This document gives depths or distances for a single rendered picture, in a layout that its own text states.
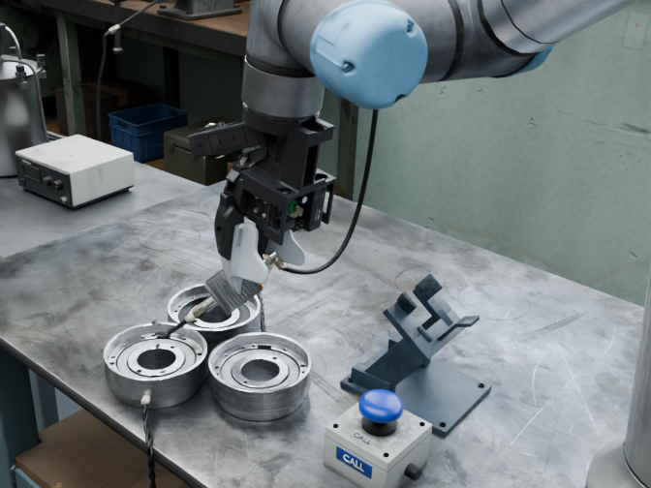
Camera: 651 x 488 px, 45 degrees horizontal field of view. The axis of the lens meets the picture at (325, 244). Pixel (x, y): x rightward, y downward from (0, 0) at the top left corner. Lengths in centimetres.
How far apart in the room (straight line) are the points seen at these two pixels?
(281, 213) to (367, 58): 23
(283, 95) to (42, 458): 67
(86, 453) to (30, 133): 79
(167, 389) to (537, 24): 48
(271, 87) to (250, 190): 11
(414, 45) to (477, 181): 194
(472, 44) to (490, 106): 179
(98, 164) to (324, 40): 102
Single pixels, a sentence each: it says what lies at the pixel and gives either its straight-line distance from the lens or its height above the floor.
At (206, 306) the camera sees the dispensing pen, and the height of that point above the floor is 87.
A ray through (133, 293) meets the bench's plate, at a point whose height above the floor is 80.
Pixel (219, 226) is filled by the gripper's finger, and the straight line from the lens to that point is 77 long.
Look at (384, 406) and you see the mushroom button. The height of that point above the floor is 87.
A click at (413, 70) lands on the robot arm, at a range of 59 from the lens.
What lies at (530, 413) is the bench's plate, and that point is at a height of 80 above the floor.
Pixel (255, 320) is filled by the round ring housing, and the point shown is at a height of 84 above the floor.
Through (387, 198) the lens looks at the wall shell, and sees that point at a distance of 273.
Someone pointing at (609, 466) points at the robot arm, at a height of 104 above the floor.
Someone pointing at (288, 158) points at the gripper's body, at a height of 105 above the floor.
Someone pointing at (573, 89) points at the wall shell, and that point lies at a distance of 231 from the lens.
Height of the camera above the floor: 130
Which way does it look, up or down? 26 degrees down
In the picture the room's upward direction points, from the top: 3 degrees clockwise
